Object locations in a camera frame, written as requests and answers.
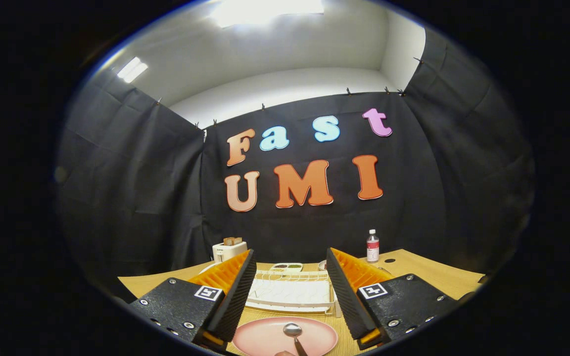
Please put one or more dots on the white toaster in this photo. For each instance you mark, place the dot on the white toaster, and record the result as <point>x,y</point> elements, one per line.
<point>225,252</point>

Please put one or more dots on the white drain tray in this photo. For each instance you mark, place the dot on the white drain tray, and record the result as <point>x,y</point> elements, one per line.
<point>290,291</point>

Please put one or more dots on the small ceiling light panel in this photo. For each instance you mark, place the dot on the small ceiling light panel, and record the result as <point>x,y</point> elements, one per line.
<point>132,69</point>

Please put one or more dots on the white divided dish with beans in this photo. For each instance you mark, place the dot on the white divided dish with beans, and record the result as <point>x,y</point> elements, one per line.
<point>285,271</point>

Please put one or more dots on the large ceiling light panel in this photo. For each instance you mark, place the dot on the large ceiling light panel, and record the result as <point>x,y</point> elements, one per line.
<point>265,10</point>

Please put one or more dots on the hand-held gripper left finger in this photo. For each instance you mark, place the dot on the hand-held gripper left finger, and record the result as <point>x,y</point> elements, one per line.
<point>238,301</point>

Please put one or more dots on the black backdrop cloth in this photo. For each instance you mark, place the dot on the black backdrop cloth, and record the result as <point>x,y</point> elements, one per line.
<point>141,198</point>

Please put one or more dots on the pink plate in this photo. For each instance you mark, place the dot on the pink plate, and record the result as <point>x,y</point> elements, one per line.
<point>265,338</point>

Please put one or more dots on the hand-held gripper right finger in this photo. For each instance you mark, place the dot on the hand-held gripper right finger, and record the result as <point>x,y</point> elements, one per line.
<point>347,296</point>

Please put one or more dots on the white plate with meat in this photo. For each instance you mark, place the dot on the white plate with meat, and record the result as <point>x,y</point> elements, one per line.
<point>322,265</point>

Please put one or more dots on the plastic bottle with red label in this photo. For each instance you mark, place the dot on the plastic bottle with red label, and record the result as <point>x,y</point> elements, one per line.
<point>373,249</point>

